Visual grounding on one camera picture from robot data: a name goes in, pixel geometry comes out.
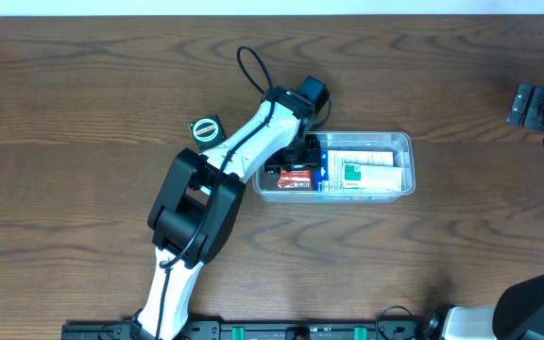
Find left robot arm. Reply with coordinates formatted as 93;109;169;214
130;76;331;339

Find green round-label box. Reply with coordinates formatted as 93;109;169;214
188;114;227;152

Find clear plastic container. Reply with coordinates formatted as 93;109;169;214
252;131;416;203

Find blue fever patch box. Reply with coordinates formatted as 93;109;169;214
314;150;398;193

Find red Panadol box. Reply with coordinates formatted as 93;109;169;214
277;169;312;189

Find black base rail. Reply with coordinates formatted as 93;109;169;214
60;317;441;340

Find left black cable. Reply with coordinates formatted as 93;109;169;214
156;45;333;340

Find white green medicine box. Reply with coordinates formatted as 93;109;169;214
342;163;402;191

